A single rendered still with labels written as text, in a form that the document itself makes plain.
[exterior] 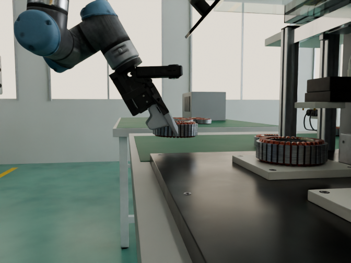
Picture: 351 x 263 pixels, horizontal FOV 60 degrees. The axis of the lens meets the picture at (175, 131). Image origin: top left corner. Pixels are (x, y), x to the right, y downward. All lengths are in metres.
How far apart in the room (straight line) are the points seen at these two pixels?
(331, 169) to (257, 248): 0.28
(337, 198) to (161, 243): 0.18
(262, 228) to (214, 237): 0.05
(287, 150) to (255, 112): 4.93
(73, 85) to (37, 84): 0.53
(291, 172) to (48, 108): 4.77
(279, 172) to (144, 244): 0.23
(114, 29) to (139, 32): 4.35
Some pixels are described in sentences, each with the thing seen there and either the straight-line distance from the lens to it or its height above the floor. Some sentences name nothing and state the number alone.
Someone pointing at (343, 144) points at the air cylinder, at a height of 0.80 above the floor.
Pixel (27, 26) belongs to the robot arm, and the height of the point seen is 1.01.
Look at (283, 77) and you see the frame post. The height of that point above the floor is 0.94.
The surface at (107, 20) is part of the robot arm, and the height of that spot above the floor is 1.07.
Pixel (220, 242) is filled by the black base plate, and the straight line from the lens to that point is 0.25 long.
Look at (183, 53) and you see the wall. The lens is 5.11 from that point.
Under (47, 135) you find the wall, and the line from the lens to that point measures 5.11.
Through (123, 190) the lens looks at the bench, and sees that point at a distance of 1.90.
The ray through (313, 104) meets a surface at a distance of 0.53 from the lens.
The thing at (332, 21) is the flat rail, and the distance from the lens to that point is 0.64.
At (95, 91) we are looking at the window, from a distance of 4.97.
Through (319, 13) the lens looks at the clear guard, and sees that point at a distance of 0.71.
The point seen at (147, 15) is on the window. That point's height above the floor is 2.31.
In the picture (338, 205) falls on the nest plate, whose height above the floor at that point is 0.78.
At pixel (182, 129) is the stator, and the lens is 0.70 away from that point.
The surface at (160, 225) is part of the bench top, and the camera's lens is 0.34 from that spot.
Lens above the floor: 0.87
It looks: 5 degrees down
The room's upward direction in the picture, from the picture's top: straight up
